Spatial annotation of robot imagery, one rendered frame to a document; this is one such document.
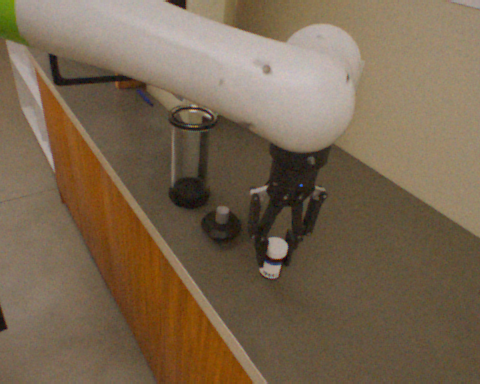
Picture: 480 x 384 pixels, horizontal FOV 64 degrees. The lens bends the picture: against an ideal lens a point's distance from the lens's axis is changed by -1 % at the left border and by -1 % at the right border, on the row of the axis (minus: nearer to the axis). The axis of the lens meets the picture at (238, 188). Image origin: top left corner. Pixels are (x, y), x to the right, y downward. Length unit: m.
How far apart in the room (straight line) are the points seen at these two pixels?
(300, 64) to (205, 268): 0.52
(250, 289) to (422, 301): 0.35
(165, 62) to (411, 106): 0.88
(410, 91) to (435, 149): 0.17
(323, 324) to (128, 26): 0.59
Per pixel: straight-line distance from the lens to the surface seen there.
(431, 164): 1.19
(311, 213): 0.68
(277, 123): 0.39
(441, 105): 1.14
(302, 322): 0.76
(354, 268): 0.89
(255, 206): 0.63
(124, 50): 0.43
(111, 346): 1.83
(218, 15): 1.22
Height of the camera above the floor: 1.54
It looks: 36 degrees down
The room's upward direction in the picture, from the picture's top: 8 degrees clockwise
